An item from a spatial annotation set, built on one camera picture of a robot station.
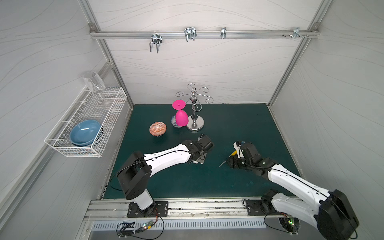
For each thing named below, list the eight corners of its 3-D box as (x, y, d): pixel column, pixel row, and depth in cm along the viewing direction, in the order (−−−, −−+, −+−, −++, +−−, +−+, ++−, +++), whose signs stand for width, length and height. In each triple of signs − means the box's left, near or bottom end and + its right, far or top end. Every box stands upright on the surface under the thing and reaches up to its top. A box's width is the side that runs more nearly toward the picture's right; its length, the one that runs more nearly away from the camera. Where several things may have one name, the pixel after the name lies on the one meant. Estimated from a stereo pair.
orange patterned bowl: (149, 139, 103) (147, 134, 99) (152, 126, 110) (150, 121, 106) (165, 139, 103) (164, 134, 99) (167, 126, 110) (166, 121, 106)
